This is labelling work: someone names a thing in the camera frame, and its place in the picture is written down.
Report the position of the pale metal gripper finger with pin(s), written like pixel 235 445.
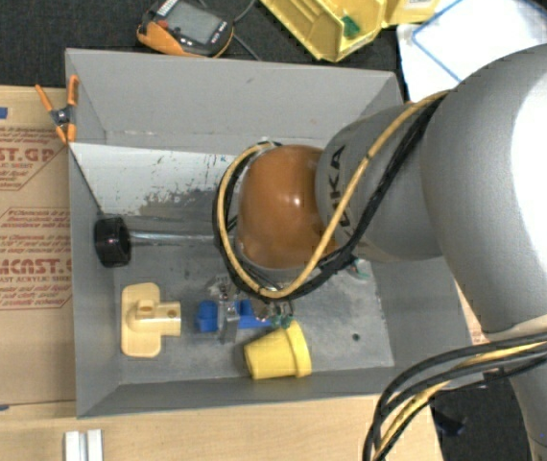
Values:
pixel 229 323
pixel 220 290

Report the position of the blue plastic block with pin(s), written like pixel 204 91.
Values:
pixel 206 316

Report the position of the yellow plastic cup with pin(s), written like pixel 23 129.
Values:
pixel 276 353

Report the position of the black round cap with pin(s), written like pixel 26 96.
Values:
pixel 110 241

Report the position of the grey metal bin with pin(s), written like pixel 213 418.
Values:
pixel 168 99

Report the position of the brown cardboard board red print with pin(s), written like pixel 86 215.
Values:
pixel 19 348

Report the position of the cream plastic bracket piece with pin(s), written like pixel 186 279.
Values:
pixel 144 320

